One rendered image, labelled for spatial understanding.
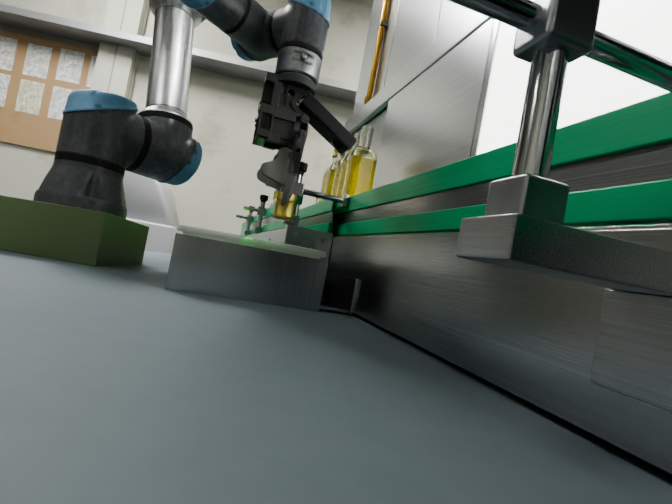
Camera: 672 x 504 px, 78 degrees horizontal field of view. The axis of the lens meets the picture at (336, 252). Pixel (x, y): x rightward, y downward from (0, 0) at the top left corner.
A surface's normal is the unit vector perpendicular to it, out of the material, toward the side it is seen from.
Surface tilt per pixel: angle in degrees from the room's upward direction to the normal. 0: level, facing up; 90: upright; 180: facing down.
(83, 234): 90
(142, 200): 90
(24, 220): 90
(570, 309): 90
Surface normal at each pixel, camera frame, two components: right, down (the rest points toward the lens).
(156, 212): 0.17, 0.00
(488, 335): -0.94, -0.18
